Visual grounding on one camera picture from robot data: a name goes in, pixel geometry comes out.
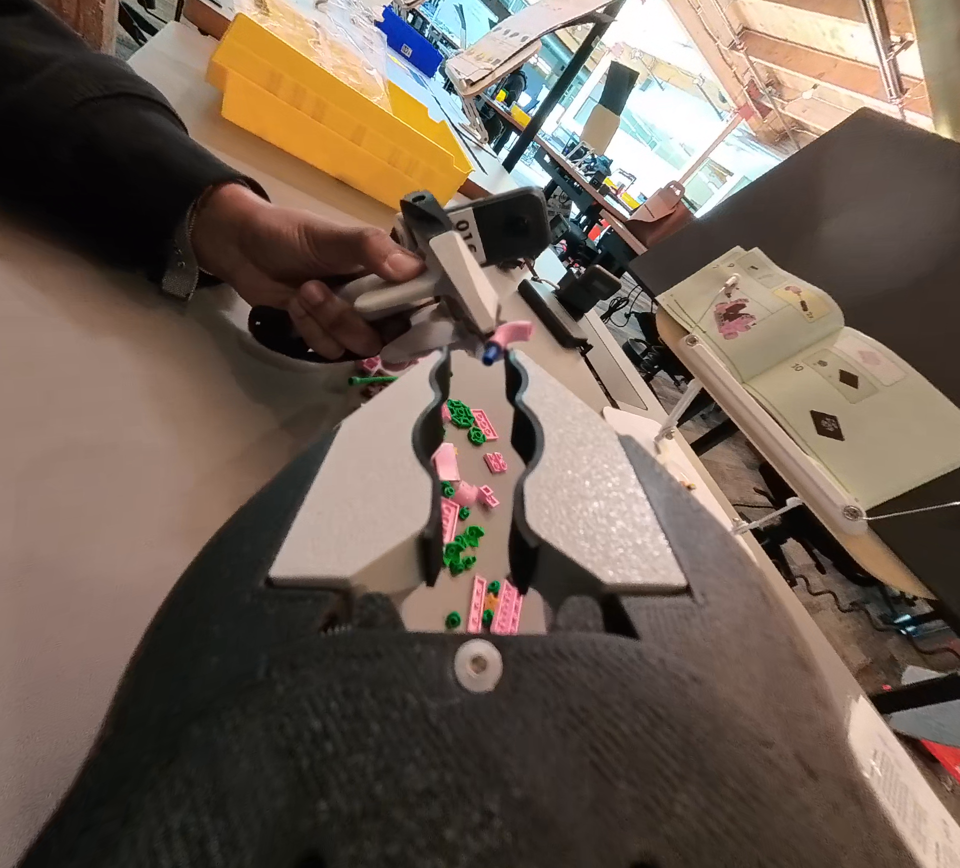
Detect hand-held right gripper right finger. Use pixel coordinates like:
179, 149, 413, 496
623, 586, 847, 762
504, 350, 692, 630

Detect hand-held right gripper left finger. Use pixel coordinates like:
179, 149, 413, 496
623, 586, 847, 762
267, 346, 454, 633

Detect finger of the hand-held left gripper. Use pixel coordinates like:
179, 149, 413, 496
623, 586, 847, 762
427, 232, 504, 353

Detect person's left forearm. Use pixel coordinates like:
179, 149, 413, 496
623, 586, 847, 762
0, 0, 270, 300

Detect person's left hand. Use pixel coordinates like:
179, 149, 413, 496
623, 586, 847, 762
191, 182, 429, 361

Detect work desk with black legs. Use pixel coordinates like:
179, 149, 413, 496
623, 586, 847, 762
532, 133, 648, 227

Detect black flat device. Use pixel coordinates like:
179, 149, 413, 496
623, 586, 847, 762
517, 275, 590, 349

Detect scattered pink toy bricks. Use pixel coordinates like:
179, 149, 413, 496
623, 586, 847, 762
360, 354, 526, 635

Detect brown bag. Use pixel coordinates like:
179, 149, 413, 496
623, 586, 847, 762
628, 181, 699, 224

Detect white book stand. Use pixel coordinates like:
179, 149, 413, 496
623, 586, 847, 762
600, 275, 960, 599

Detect black pole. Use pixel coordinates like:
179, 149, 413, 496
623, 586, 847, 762
501, 0, 690, 173

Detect cardboard book stand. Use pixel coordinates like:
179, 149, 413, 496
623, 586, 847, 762
444, 0, 616, 141

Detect yellow plastic bin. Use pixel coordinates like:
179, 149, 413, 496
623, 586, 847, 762
206, 13, 475, 210

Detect small blue plastic bin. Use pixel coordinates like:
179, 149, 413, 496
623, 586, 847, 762
375, 5, 445, 80

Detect open instruction booklet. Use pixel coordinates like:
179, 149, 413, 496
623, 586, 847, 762
656, 247, 960, 509

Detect dark partition panel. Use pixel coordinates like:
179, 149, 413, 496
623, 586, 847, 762
626, 106, 960, 374

